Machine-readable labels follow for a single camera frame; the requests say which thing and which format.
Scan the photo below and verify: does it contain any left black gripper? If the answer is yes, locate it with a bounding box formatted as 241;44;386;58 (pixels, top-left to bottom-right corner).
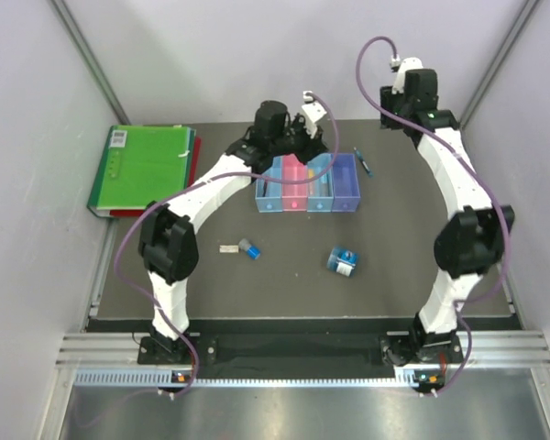
270;115;329;167

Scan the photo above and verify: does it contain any orange highlighter marker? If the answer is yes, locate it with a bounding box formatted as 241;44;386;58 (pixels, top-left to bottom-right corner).
307;168;315;197

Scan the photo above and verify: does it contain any light blue clear highlighter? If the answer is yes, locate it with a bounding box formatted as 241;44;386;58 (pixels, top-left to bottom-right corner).
319;173;330;197

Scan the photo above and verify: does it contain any medium blue drawer bin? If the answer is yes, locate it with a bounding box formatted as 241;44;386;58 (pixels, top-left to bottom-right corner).
307;153;334;213

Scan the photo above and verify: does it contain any pink drawer bin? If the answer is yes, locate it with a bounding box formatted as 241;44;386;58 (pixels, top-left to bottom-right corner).
282;155;307;212

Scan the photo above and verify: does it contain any blue pen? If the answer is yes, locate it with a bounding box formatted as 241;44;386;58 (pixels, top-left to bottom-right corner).
354;148;373;178

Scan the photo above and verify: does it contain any light blue drawer bin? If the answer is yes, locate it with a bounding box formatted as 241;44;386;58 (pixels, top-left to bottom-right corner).
255;157;283;214

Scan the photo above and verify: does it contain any green plastic folder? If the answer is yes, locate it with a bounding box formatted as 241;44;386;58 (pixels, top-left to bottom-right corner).
87;125;197;218

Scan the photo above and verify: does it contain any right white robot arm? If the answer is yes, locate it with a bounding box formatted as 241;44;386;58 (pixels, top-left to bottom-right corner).
380;58;503;366

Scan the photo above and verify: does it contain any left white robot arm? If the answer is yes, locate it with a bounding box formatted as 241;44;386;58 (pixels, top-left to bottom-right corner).
138;93;327;364

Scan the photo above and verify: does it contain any blue ink bottle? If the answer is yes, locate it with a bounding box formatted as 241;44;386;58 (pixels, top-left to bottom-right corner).
326;247;358;277

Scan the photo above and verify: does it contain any small staples box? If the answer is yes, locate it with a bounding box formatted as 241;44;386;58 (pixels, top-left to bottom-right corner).
219;245;239;253

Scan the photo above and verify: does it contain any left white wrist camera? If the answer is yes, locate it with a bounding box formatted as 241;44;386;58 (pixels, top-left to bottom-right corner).
300;91;327;138

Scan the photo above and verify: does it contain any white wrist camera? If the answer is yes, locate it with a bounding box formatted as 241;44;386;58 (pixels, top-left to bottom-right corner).
390;55;424;94
300;91;327;138

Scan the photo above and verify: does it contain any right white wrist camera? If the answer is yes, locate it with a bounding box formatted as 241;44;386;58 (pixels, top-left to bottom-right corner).
390;55;424;94

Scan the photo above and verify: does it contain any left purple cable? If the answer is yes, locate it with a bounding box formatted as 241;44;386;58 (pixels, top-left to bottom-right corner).
113;91;340;398

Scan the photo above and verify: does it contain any purple cable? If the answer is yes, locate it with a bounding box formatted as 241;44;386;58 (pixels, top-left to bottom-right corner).
357;37;512;398
113;91;340;398

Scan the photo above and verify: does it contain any right aluminium frame post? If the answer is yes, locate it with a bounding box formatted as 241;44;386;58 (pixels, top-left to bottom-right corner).
459;0;542;129

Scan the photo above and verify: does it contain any aluminium frame post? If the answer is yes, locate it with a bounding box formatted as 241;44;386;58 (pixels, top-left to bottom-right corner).
459;0;542;129
47;0;132;125

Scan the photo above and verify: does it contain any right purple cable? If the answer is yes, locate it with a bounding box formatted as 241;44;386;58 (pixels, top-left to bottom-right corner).
357;37;512;398

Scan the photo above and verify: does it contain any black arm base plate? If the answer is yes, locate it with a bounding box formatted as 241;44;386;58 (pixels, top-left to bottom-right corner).
137;333;463;369

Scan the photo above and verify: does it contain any left aluminium frame post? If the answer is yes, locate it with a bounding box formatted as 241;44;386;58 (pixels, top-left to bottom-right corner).
47;0;132;125

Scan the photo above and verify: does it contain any aluminium front rail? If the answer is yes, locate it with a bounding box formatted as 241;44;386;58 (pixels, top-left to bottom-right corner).
56;330;550;369

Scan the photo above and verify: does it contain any grey slotted cable duct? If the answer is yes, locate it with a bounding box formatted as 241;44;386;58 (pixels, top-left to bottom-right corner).
74;368;418;387

